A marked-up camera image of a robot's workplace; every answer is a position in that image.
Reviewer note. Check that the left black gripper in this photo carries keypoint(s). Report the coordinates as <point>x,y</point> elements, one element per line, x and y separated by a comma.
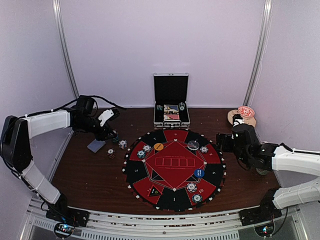
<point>101,135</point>

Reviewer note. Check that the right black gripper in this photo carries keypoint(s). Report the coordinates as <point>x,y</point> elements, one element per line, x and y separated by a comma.
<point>220,137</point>

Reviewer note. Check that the dark blue green chip stack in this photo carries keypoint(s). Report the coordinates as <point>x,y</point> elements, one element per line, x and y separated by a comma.
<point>115,139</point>

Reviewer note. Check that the teal chip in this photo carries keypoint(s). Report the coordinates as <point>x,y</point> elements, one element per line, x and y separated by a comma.
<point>141,154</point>

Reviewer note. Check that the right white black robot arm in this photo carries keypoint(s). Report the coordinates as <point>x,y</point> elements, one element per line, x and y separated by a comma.
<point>246,147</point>

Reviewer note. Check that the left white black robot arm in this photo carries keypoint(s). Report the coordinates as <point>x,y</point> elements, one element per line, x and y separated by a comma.
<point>87,113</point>

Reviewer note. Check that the blue card deck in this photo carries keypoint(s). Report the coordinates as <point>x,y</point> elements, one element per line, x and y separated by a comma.
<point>96,145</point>

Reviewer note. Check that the clear dealer button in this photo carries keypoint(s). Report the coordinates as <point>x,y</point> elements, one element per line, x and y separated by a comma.
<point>193,145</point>

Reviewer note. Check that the round wooden board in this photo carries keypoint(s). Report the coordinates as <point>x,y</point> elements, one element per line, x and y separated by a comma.
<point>250,121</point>

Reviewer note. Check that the red white patterned bowl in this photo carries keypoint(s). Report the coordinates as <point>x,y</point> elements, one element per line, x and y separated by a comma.
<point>246,111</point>

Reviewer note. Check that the blue small blind button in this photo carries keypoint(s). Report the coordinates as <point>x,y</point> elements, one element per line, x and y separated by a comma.
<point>199,173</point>

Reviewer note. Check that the chip on seat five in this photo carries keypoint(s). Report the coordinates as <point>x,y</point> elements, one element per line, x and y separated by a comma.
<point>146,148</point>

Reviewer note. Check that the white chip stack near ten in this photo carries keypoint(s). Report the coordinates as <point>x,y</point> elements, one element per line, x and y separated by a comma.
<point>191,187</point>

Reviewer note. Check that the chips in case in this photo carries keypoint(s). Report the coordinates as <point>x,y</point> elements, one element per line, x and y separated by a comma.
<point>181,106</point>

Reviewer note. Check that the round red black poker mat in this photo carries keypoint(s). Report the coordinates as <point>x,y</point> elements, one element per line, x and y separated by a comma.
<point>160,179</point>

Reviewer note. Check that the yellow big blind button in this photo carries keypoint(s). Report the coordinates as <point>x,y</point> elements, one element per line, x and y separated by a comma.
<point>158,146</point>

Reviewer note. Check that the card decks in case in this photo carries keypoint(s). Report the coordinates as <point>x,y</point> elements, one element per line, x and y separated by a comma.
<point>170,112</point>

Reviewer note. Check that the aluminium poker case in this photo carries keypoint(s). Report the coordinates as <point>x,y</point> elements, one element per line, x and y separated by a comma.
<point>170,89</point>

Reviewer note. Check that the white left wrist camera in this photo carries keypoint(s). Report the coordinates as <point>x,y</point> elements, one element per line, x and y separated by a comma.
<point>108,115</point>

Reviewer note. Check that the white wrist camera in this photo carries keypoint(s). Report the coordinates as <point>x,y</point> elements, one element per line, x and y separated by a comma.
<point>237,119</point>
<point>108,115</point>

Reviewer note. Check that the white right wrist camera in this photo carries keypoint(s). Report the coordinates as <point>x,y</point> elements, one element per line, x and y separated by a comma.
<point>237,119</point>

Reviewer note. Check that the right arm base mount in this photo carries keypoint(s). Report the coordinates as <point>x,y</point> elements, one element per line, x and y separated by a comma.
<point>266,210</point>

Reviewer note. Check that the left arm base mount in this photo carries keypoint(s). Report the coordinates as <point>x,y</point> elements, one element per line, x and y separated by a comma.
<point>72,216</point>

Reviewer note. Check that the aluminium front rail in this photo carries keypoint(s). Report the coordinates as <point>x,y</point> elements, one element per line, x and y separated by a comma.
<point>223,225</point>

